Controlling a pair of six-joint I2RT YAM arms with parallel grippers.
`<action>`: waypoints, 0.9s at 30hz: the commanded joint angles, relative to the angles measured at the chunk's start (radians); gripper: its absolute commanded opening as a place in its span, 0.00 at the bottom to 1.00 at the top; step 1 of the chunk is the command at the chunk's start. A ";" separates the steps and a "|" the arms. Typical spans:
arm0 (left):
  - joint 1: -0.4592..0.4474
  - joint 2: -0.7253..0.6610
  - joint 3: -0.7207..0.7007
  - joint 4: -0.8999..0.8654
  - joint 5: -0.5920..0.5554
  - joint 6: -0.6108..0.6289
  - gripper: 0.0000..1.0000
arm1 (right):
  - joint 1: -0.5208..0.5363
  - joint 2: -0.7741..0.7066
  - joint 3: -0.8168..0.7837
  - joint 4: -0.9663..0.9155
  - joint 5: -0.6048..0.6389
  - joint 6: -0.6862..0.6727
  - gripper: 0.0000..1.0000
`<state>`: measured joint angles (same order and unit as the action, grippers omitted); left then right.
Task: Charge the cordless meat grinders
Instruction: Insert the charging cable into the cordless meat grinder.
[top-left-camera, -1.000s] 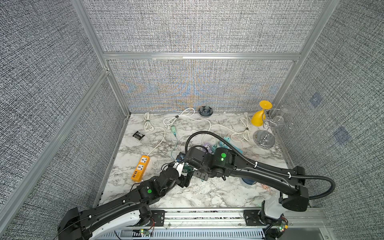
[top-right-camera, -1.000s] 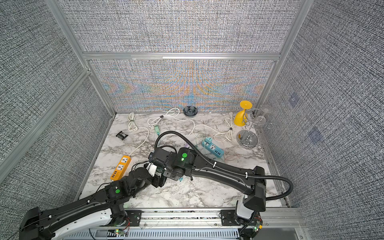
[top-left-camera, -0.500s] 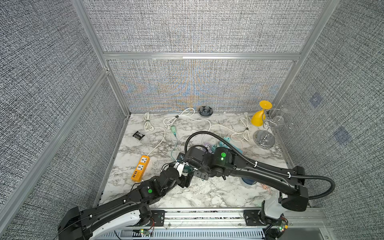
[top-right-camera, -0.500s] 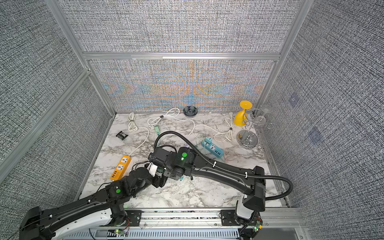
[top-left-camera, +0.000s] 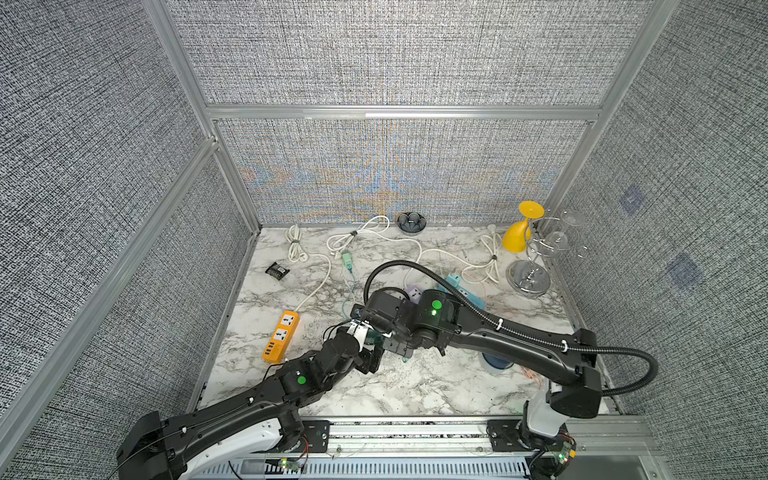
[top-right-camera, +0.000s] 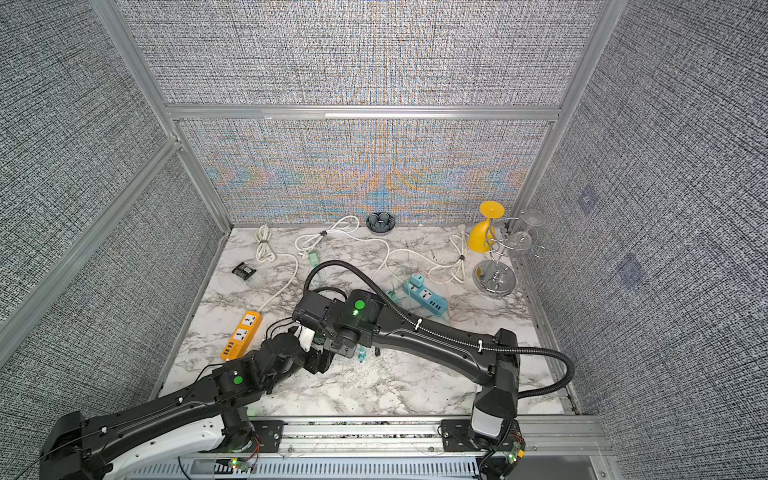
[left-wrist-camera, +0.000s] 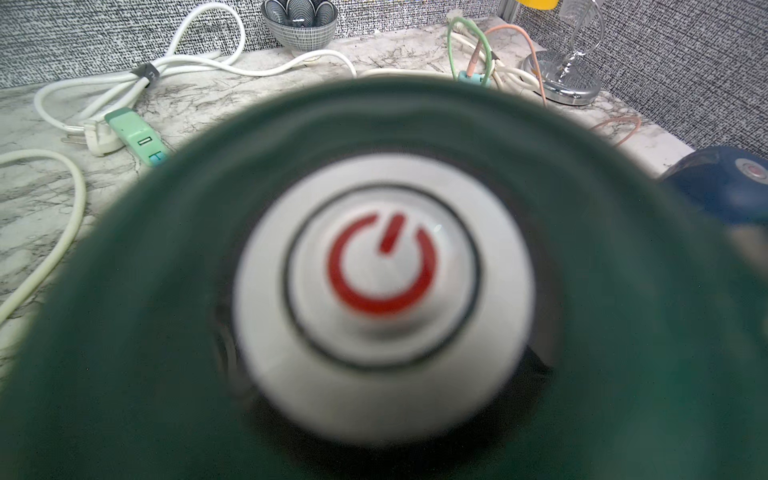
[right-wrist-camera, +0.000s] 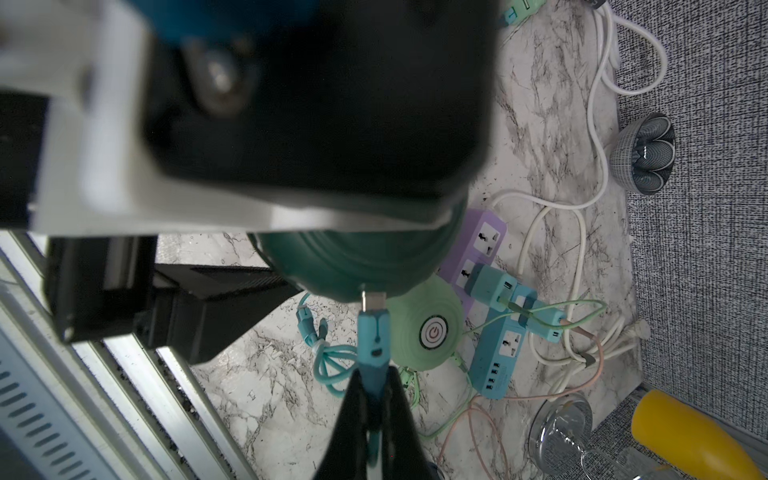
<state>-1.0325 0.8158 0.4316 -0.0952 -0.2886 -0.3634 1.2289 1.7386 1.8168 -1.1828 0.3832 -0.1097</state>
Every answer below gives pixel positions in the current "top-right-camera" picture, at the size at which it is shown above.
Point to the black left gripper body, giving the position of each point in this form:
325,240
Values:
313,364

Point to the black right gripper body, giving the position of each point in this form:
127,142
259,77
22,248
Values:
336,346

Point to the orange power strip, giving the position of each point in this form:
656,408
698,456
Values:
242,336

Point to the green usb wall adapter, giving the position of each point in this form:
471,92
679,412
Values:
313,259

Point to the teal power strip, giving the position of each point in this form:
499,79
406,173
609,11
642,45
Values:
427,299

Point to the teal usb wall adapter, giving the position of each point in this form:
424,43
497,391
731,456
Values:
416,282

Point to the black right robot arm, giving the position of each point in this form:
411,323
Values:
372,319

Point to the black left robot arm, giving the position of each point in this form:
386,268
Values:
210,415

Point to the small black packet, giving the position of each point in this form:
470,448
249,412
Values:
244,271

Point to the black grinder blade lid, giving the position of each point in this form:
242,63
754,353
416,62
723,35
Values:
380,223

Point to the yellow plastic goblet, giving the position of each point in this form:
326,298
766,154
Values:
479,239

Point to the clear wine glass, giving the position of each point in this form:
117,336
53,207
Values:
520,242

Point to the chrome wire glass rack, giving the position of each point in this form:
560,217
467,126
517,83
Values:
496,276

